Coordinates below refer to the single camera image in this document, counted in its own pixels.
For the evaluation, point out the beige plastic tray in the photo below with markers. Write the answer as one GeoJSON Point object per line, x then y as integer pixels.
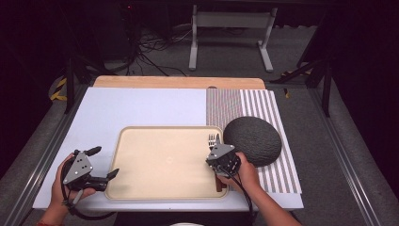
{"type": "Point", "coordinates": [163, 163]}

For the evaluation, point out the black stand legs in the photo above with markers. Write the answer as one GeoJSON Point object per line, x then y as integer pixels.
{"type": "Point", "coordinates": [326, 88]}
{"type": "Point", "coordinates": [70, 81]}

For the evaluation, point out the person's left hand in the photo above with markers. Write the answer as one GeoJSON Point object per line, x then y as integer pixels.
{"type": "Point", "coordinates": [56, 194]}

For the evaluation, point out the yellow black tape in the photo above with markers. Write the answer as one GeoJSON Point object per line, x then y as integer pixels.
{"type": "Point", "coordinates": [58, 94]}

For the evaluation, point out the grey metal stand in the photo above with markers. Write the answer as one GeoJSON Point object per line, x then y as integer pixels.
{"type": "Point", "coordinates": [232, 19]}

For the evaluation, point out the aluminium rail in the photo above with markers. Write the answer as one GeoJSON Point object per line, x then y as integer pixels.
{"type": "Point", "coordinates": [40, 169]}
{"type": "Point", "coordinates": [348, 163]}

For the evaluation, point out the dark round plate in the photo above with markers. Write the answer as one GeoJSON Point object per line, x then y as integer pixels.
{"type": "Point", "coordinates": [254, 138]}

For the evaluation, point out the white table sheet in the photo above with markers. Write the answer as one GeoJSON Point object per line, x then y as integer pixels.
{"type": "Point", "coordinates": [141, 106]}

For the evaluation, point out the metal fork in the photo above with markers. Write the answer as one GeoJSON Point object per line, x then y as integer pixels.
{"type": "Point", "coordinates": [211, 141]}

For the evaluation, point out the striped placemat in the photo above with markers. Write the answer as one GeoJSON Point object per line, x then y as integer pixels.
{"type": "Point", "coordinates": [251, 103]}

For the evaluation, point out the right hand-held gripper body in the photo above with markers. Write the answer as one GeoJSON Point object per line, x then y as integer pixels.
{"type": "Point", "coordinates": [221, 151]}

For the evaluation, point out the person's right hand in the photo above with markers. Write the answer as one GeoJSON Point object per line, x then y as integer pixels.
{"type": "Point", "coordinates": [247, 174]}

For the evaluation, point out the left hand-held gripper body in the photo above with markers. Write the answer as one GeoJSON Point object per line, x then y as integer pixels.
{"type": "Point", "coordinates": [76, 171]}

